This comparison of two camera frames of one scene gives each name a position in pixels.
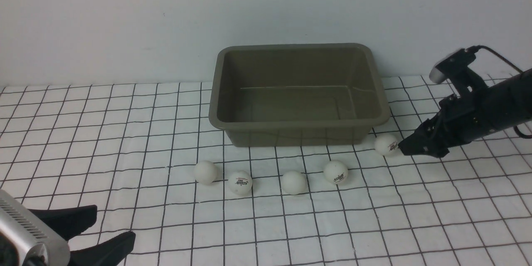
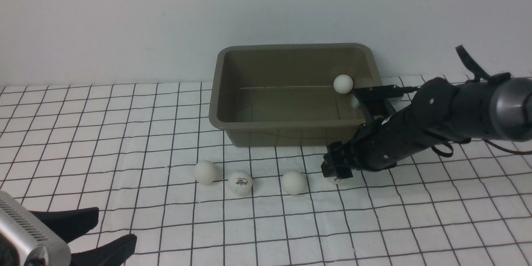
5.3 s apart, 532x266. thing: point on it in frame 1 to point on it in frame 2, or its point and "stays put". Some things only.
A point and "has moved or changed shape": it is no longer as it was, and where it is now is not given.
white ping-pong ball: (385, 144) has moved or changed shape
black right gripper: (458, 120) to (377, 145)
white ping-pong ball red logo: (240, 182) stays put
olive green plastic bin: (297, 95) stays put
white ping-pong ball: (205, 172) stays put
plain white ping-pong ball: (294, 182) stays put
